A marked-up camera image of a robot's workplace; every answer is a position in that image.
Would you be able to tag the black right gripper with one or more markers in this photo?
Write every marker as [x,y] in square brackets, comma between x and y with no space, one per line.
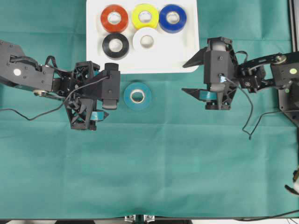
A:
[215,100]

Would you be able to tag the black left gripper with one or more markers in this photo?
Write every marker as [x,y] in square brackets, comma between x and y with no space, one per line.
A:
[81,110]

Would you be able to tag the teal tape roll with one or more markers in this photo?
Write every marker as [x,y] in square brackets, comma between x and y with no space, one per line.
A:
[137,96]

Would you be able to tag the blue tape roll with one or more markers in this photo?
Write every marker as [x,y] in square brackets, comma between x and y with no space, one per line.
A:
[172,18]

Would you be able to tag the black tape roll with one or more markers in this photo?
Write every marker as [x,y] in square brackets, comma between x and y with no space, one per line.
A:
[115,46]

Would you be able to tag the yellow tape roll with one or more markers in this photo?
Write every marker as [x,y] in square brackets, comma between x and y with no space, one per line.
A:
[145,15]

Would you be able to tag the white tape roll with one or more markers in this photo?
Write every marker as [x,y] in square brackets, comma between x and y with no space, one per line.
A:
[146,40]

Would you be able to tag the red tape roll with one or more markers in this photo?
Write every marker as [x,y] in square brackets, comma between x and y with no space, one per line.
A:
[114,18]

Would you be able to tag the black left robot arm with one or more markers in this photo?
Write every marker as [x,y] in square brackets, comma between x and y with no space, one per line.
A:
[48,81]

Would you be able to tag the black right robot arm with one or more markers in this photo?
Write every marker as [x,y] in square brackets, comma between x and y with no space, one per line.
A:
[279,71]

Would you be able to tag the white rectangular plastic case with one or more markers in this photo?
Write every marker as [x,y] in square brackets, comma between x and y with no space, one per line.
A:
[173,49]

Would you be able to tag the metal table clamp brackets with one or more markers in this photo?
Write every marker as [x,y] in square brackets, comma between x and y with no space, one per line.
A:
[139,219]

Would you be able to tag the white object at edge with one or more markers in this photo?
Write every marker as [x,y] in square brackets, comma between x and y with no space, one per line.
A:
[295,188]

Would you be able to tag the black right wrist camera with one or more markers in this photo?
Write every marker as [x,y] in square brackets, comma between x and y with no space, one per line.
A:
[215,63]

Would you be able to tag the aluminium frame rail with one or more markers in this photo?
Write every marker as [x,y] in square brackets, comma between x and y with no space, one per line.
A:
[294,23]

